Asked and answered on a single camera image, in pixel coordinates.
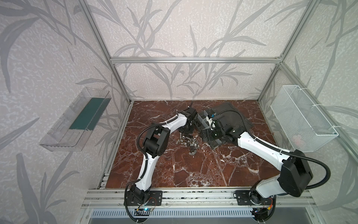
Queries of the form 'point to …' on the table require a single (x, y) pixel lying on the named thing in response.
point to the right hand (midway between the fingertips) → (206, 128)
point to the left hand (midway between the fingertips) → (189, 128)
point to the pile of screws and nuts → (192, 143)
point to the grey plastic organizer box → (232, 115)
